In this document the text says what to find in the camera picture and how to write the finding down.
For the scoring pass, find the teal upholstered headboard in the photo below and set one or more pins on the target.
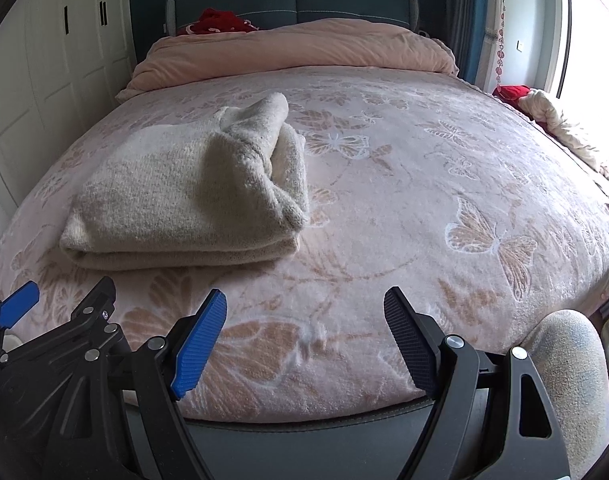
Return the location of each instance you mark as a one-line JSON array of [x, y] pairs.
[[268, 14]]

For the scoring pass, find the pink folded duvet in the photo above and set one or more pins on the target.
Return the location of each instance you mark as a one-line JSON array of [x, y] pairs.
[[174, 61]]

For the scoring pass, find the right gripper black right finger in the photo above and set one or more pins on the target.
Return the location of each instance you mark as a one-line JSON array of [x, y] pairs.
[[492, 417]]

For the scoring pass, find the red cloth by window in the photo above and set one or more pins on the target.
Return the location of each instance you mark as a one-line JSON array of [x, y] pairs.
[[510, 94]]

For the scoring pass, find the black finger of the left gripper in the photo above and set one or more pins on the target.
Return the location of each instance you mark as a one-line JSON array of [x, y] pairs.
[[96, 308]]

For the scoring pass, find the red cloth on headboard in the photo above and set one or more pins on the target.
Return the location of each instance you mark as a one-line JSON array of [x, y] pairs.
[[212, 21]]

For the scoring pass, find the cream knit sweater black hearts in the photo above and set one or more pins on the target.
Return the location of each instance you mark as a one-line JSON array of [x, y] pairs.
[[227, 189]]

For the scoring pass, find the person's fleece-clad knee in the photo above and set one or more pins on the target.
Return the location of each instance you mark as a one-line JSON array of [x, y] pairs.
[[569, 357]]

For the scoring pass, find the white wardrobe with red stickers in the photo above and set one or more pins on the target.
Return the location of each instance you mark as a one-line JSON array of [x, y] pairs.
[[62, 64]]

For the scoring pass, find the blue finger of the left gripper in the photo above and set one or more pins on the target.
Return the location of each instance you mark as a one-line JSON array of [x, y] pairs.
[[18, 304]]

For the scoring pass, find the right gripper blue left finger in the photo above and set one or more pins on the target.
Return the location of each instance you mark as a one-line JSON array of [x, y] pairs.
[[161, 372]]

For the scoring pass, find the cream cloth by window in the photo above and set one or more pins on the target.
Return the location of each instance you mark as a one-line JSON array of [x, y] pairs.
[[566, 127]]

